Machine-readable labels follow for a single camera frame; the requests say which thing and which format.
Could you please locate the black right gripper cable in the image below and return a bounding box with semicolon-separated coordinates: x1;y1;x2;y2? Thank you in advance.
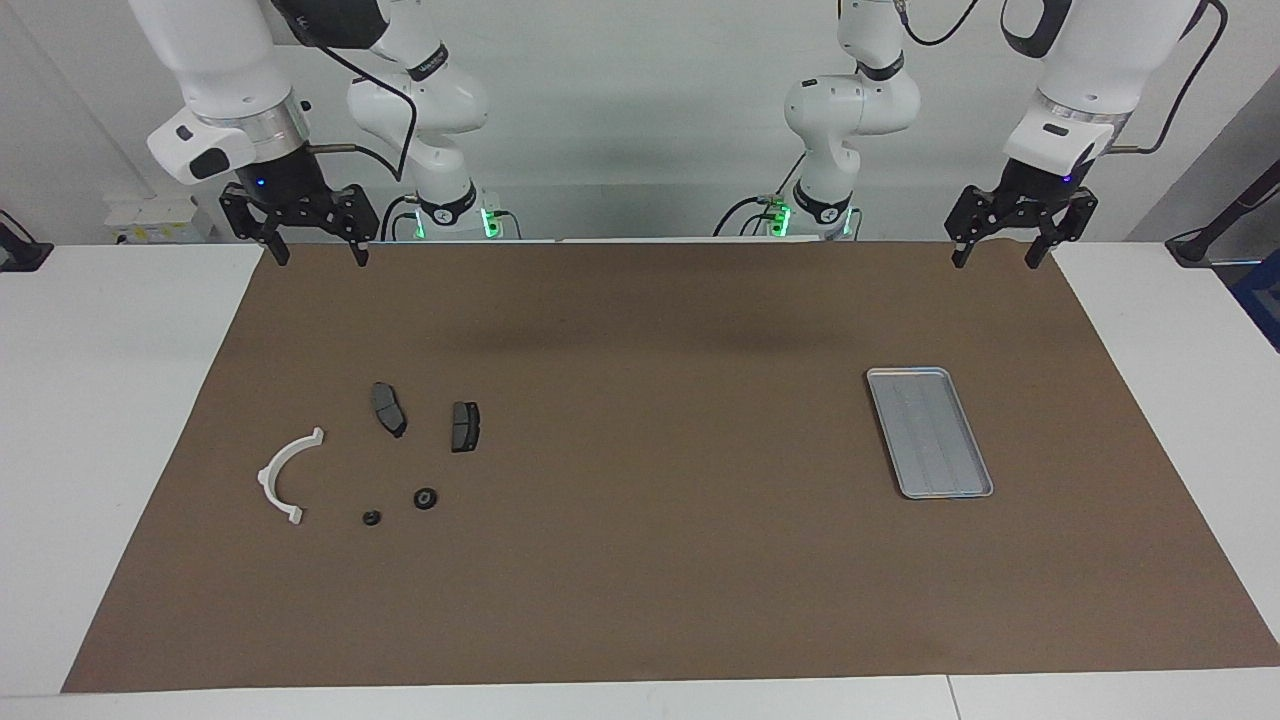
270;0;418;183

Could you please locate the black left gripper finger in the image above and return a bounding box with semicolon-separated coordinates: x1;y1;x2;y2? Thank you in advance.
1025;190;1098;269
946;185;1006;269

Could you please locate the silver metal tray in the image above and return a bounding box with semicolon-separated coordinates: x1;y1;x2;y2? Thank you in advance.
865;366;995;500

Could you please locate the black right arm base cable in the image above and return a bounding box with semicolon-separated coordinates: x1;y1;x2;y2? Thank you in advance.
380;193;421;241

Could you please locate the brown table mat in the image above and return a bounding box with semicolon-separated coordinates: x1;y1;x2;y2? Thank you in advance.
60;240;1280;694

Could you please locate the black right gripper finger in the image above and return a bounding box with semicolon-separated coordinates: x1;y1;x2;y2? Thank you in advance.
338;185;379;267
220;187;291;267

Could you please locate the white wall socket box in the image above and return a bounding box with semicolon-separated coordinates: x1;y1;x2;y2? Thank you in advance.
105;195;216;244

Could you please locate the white curved plastic bracket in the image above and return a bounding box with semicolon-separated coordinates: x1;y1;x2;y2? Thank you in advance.
257;427;326;526

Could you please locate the dark grey long brake pad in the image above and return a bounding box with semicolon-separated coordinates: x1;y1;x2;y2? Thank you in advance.
371;382;408;439

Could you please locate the black left arm base cable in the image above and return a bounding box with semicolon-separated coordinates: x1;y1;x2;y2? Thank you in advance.
713;150;809;238

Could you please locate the black camera stand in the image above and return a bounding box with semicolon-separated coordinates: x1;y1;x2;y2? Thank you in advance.
1165;160;1280;266

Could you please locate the black arm base cable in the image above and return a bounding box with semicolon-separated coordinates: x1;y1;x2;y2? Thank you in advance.
713;150;809;238
380;193;421;241

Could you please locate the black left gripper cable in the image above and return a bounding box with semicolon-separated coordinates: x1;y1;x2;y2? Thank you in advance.
1105;0;1229;156

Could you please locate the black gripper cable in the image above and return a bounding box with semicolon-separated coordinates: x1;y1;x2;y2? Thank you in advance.
270;0;418;183
1105;0;1229;156

